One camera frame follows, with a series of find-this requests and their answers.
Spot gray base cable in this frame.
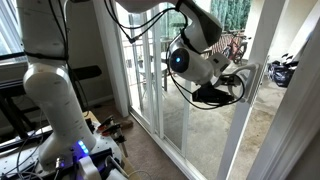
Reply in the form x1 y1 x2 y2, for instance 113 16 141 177
15 125 46 180

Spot white patio table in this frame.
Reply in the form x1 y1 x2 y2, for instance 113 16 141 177
137 60 169 93

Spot black metal stand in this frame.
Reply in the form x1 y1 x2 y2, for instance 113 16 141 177
0 78 46 142

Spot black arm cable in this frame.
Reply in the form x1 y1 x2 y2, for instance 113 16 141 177
103 0 247 111

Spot red bicycle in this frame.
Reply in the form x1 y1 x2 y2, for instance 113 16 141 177
222 31 253 65

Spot black garbage bag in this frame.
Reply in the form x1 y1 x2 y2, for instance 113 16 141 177
267 52 300 89

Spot white perforated base plate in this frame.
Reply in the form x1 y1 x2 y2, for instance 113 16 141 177
0 121 123 180

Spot white black control box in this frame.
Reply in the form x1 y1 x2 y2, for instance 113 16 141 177
77 153 130 180

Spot window with white frame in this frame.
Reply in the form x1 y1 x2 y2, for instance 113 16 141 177
0 0 27 68

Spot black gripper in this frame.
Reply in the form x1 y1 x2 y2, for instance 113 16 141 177
213 73 248 100

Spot small red-handled clamp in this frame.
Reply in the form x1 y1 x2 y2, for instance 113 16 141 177
97 114 116 132

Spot white leaning board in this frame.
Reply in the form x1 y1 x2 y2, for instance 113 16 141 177
287 0 319 63

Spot black padded bench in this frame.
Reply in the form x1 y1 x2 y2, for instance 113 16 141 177
70 64 103 82

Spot wooden table top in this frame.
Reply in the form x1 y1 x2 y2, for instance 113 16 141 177
82 110 142 180

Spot green trees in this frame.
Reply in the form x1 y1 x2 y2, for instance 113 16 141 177
166 0 253 38

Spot white sliding glass door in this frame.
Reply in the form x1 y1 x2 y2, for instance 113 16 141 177
179 0 288 180

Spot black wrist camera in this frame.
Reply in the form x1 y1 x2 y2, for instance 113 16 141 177
191 83 235 105

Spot large red-handled clamp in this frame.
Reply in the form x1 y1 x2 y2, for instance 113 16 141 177
101 123 130 158

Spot brown object on carpet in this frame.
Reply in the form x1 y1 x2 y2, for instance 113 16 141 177
118 118 135 130

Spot white door handle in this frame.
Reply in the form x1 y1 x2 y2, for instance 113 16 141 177
229 62 261 103

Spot fixed glass door panel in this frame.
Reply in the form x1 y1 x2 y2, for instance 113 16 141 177
127 3 165 138

